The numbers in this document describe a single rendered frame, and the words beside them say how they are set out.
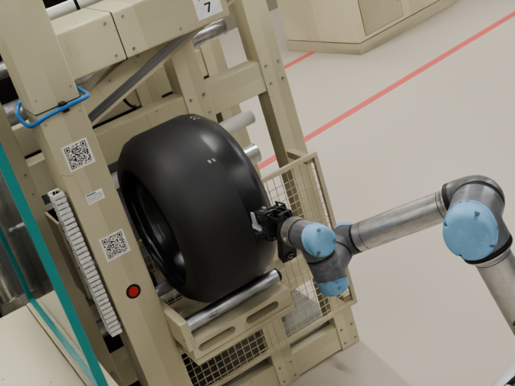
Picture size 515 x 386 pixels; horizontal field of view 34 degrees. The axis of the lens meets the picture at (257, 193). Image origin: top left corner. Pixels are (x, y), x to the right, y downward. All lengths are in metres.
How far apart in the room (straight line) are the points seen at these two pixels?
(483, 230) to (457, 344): 1.88
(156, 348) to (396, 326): 1.52
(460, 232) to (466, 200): 0.07
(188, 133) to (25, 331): 0.75
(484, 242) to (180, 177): 0.89
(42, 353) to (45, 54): 0.77
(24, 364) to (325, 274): 0.72
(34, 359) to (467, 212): 0.99
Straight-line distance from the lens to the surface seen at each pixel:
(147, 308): 2.53
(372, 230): 2.07
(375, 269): 4.26
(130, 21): 2.60
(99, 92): 2.73
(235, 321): 2.57
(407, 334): 3.77
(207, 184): 2.32
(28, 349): 2.00
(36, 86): 2.26
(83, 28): 2.55
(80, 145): 2.31
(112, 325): 2.52
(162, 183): 2.33
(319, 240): 1.96
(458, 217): 1.82
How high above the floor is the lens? 2.22
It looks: 24 degrees down
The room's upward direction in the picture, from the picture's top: 17 degrees counter-clockwise
